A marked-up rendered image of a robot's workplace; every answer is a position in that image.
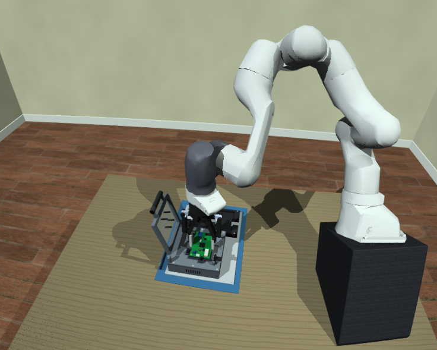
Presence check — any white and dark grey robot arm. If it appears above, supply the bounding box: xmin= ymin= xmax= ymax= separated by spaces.
xmin=185 ymin=25 xmax=407 ymax=242

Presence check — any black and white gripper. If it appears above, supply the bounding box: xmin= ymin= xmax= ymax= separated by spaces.
xmin=180 ymin=203 xmax=223 ymax=250

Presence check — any green circuit board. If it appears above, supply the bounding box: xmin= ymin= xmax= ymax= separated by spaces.
xmin=189 ymin=231 xmax=211 ymax=259

